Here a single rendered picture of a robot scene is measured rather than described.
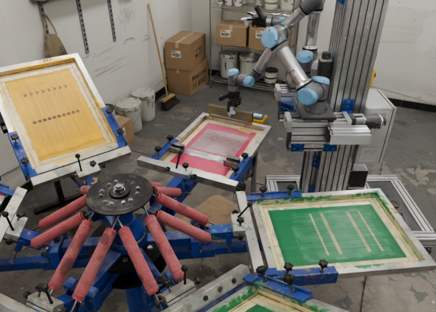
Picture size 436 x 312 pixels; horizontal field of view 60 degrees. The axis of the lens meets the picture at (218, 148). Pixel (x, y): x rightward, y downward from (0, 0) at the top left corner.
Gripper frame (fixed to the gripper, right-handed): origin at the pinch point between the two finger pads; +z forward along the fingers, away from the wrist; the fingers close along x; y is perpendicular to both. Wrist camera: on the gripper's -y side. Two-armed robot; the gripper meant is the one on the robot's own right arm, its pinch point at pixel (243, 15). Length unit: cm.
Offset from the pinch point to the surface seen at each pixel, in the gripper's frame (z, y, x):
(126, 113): 161, 141, 13
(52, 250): 6, 34, -220
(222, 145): -19, 61, -90
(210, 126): 1, 64, -69
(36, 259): 21, 46, -222
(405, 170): -156, 180, 75
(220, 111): -8, 48, -67
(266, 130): -43, 61, -60
